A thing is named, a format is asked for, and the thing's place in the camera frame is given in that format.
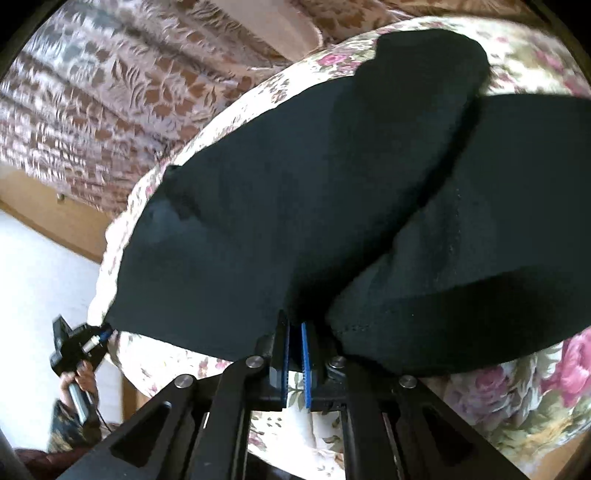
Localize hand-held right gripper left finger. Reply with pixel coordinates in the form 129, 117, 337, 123
62, 310, 291, 480

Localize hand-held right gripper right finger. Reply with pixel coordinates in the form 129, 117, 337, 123
301, 322, 532, 480

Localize black pants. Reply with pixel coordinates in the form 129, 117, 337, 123
102, 28, 591, 377

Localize person's left forearm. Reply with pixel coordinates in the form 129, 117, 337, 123
46, 397, 103, 455

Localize person's left hand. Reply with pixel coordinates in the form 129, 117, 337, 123
59, 359, 99, 400

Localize wooden baseboard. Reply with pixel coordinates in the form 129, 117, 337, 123
0, 164, 116, 264

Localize floral bed sheet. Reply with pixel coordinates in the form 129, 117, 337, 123
87, 16, 591, 478

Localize patterned curtain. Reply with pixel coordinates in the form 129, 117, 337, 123
0, 0, 419, 215

